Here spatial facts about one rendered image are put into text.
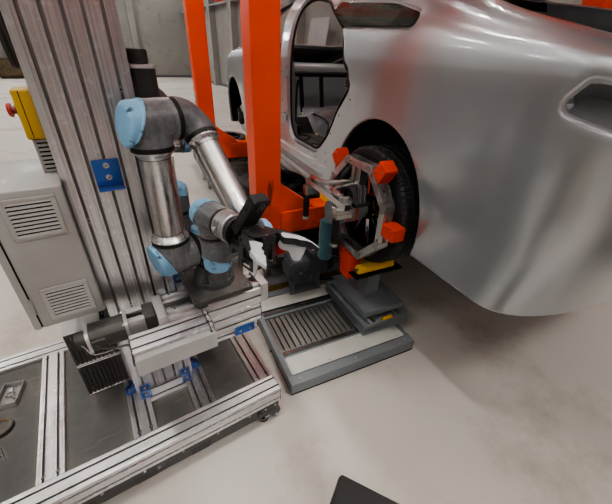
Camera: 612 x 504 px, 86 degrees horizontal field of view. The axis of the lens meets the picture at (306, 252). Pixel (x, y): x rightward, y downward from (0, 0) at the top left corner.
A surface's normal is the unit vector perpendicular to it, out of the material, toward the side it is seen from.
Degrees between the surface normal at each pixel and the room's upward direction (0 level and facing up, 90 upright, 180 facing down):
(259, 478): 0
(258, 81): 90
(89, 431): 0
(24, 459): 0
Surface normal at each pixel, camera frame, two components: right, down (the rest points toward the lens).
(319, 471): 0.04, -0.86
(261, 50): 0.42, 0.48
